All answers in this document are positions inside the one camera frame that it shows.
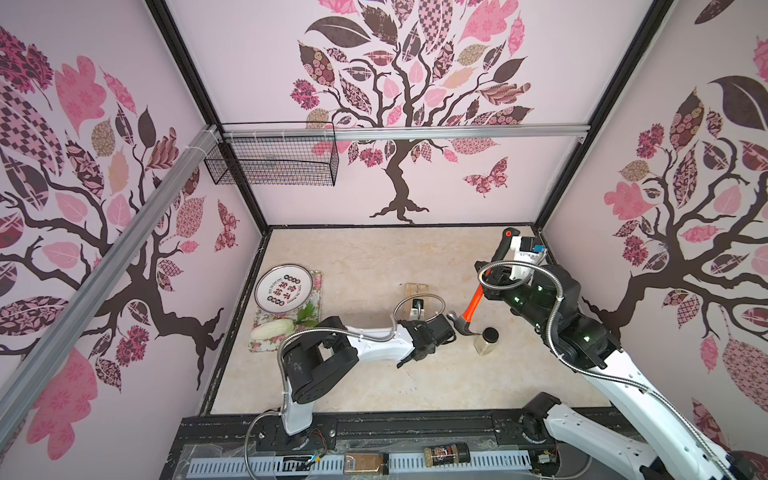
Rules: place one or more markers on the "floral cloth mat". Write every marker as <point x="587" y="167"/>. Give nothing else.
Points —
<point x="304" y="317"/>

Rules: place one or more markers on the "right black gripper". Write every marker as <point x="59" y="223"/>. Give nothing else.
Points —
<point x="498" y="275"/>

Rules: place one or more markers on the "rear aluminium rail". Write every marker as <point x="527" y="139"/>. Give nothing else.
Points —
<point x="412" y="133"/>

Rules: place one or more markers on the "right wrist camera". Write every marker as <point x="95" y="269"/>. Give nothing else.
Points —
<point x="526" y="249"/>

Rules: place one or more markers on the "white slotted cable duct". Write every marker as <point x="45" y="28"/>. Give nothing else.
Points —
<point x="331" y="466"/>

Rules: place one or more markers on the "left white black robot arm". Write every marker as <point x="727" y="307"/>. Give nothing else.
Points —
<point x="312" y="362"/>

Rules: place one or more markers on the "white round plate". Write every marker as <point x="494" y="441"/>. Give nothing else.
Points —
<point x="283" y="288"/>

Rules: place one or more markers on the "glass jar black lid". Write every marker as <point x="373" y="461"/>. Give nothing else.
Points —
<point x="486" y="341"/>

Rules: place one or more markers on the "black wire basket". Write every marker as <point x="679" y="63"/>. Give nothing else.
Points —
<point x="283" y="153"/>

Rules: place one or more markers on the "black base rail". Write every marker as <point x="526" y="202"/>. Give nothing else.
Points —
<point x="246" y="436"/>

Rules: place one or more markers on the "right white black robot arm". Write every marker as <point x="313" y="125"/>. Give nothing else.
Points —
<point x="546" y="297"/>

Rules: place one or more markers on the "wooden block with nails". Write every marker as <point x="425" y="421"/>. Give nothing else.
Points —
<point x="413" y="290"/>

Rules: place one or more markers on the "left aluminium rail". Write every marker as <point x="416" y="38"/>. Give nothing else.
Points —
<point x="25" y="385"/>

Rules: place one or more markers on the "aluminium rail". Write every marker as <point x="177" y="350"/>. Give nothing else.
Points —
<point x="412" y="133"/>
<point x="25" y="385"/>

